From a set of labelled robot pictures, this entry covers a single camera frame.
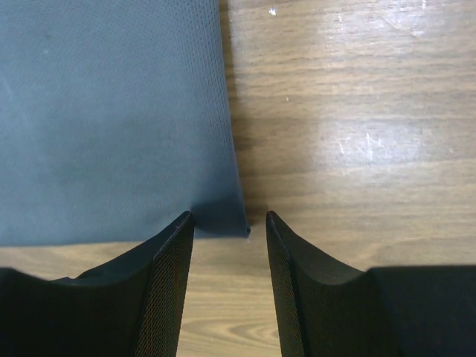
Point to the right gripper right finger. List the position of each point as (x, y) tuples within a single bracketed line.
[(327, 308)]

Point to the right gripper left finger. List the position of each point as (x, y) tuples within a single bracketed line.
[(129, 306)]

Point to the grey t shirt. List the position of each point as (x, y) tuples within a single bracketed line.
[(114, 120)]

